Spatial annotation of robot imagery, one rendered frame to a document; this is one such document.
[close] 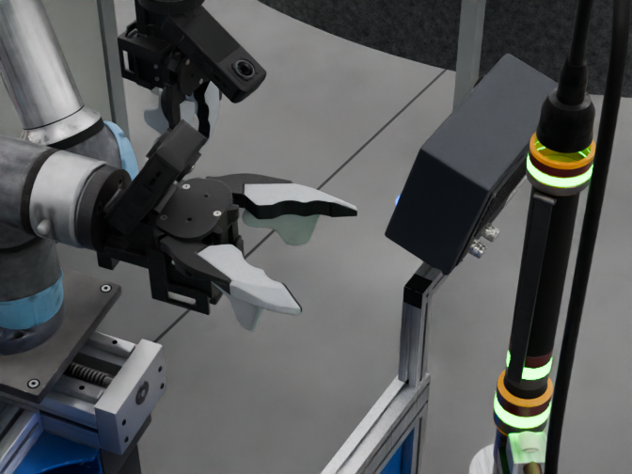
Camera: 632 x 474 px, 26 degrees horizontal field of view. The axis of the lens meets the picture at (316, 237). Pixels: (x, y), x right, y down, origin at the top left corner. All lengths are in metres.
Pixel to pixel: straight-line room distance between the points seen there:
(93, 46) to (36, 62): 1.80
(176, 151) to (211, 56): 0.39
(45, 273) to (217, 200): 0.21
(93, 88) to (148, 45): 2.19
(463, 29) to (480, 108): 1.16
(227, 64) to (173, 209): 0.35
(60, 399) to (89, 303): 0.14
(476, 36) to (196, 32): 1.68
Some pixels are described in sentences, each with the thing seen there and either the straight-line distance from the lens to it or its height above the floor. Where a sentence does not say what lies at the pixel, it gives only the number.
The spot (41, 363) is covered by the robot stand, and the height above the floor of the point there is 1.04.
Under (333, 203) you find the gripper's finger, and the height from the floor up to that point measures 1.67.
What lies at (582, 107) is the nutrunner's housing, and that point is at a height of 1.86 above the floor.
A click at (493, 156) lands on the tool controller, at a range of 1.84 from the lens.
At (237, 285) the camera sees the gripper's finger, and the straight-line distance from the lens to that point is 1.03.
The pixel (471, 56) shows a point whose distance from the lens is 3.07.
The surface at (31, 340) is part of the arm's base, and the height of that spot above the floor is 1.05.
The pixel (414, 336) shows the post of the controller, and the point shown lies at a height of 0.97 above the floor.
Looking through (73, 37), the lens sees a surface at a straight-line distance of 3.50.
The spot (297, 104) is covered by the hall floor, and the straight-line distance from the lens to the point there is 3.95.
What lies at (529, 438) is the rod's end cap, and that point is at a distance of 1.09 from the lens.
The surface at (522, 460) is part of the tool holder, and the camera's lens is 1.08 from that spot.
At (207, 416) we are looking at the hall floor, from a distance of 3.12.
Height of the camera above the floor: 2.39
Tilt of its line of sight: 43 degrees down
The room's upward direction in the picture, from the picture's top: straight up
